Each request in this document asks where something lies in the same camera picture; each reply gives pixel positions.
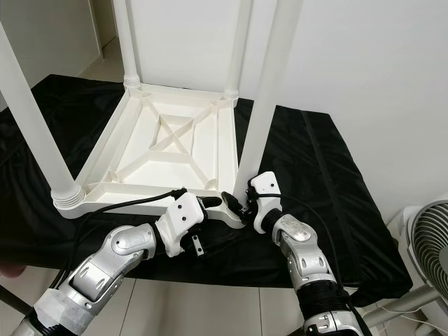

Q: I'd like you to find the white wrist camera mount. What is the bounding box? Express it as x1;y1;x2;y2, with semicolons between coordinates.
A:
155;193;207;258
248;171;282;226

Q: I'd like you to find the white plastic table leg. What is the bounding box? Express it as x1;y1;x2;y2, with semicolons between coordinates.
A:
220;0;253;100
234;0;305;193
0;28;85;209
112;0;142;88

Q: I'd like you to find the black metal table leg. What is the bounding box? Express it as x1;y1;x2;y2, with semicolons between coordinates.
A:
0;287;18;316

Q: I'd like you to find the white plastic table top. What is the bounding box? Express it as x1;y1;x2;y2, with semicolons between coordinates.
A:
52;84;246;228

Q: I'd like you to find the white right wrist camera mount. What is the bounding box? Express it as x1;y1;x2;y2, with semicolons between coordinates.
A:
248;171;282;226

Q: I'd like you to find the black tablecloth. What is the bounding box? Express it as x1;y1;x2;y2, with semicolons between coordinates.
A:
0;73;414;305

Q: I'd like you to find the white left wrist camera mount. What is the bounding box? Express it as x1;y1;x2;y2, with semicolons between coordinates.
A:
155;193;207;258

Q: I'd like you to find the white pedestal fan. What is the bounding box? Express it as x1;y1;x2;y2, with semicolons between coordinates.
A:
357;199;448;336

